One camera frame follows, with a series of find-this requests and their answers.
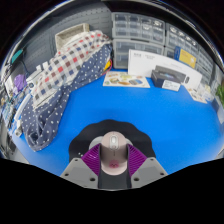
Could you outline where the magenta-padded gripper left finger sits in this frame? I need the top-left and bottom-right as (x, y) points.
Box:
(60, 143), (103, 190)

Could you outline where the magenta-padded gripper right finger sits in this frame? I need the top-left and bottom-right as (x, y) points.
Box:
(126, 143), (168, 190)

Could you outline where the pale pink computer mouse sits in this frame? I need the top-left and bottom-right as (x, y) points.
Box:
(99, 131), (129, 177)

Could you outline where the black scalloped round mouse pad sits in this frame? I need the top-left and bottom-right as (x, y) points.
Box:
(68, 119), (157, 168)

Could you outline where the navy polka-dot cloth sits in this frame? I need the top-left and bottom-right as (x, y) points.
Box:
(21, 43), (114, 152)

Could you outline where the small black box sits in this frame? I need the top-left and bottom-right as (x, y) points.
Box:
(150, 69), (182, 92)

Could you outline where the printed picture sheet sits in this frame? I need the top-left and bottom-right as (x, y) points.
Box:
(187, 87), (208, 105)
(102, 70), (151, 90)

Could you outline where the white and blue tissue box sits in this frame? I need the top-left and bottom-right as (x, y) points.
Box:
(196, 83), (215, 102)

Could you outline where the long white keyboard box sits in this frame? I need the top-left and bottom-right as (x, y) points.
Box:
(127, 48), (203, 91)

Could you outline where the red blue checked cloth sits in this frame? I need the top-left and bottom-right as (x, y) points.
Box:
(31, 30), (113, 110)

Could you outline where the yellow and blue box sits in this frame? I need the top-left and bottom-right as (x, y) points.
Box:
(173, 46), (198, 70)

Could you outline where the white woven basket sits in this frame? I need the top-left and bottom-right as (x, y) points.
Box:
(54, 22), (91, 51)

